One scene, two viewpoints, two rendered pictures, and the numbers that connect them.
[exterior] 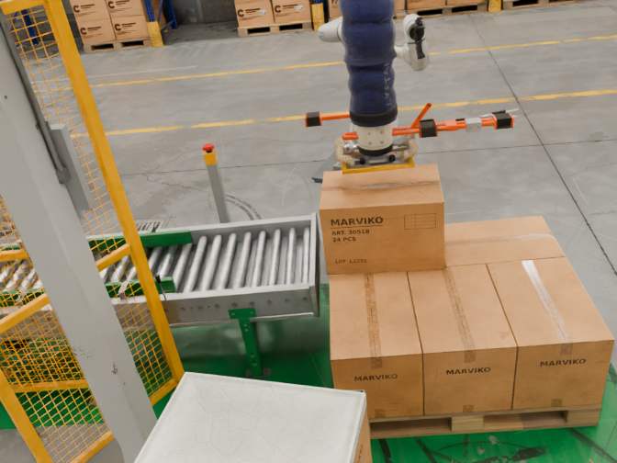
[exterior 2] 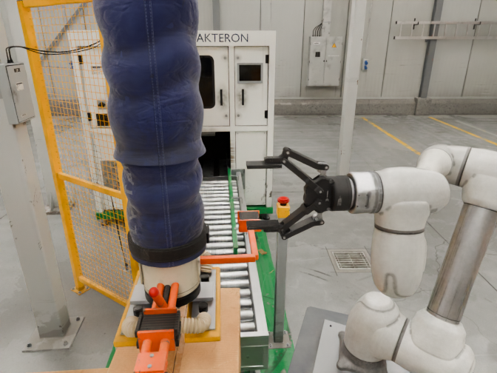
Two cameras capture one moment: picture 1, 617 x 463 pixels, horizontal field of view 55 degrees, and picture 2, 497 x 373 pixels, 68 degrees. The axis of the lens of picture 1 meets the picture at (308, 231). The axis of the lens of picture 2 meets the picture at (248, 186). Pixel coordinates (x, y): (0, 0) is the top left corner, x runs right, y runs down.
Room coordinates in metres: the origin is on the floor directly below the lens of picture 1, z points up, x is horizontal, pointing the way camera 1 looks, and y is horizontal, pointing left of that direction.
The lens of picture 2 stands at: (2.68, -1.36, 1.87)
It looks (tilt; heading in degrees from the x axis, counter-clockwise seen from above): 22 degrees down; 80
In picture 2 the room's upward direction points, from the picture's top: straight up
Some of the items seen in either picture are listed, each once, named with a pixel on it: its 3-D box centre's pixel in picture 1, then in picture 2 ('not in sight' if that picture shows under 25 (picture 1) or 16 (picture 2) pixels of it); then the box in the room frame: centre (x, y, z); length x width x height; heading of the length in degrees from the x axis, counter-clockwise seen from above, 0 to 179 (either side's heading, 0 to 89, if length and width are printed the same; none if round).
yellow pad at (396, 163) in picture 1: (376, 162); (143, 298); (2.53, -0.37, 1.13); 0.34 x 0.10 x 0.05; 84
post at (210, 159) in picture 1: (226, 223); (280, 277); (3.22, 0.51, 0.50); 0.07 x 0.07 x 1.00; 84
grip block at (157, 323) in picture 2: (427, 128); (159, 328); (2.60, -0.63, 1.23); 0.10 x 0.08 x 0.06; 174
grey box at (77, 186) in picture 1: (50, 170); (17, 92); (1.83, 0.82, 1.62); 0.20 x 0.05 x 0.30; 84
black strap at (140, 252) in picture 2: (373, 110); (169, 235); (2.62, -0.38, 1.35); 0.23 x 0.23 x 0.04
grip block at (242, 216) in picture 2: (313, 118); (248, 220); (2.91, -0.11, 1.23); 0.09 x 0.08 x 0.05; 174
